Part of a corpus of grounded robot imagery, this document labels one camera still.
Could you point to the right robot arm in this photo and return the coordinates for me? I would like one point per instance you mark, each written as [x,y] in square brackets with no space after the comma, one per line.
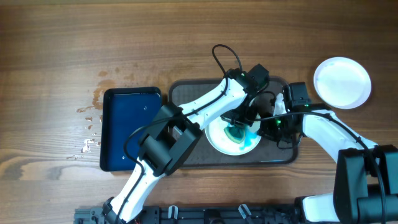
[365,187]

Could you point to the green yellow sponge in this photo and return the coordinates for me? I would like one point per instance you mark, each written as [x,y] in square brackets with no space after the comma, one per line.
[235,134]

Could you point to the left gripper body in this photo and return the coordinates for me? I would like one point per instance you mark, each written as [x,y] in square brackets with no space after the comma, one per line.
[244,114]

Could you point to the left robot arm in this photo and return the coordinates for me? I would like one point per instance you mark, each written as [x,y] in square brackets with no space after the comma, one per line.
[161,147]

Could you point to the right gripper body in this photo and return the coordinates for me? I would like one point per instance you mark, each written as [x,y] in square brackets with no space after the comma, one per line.
[277,129]

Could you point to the black water tray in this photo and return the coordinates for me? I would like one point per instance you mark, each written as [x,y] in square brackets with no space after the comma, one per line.
[124,111]

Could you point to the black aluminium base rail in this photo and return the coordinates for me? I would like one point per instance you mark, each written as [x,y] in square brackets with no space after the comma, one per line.
[268,214]

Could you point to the white plate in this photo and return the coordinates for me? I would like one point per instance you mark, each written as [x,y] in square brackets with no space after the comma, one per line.
[217,138]
[342,83]

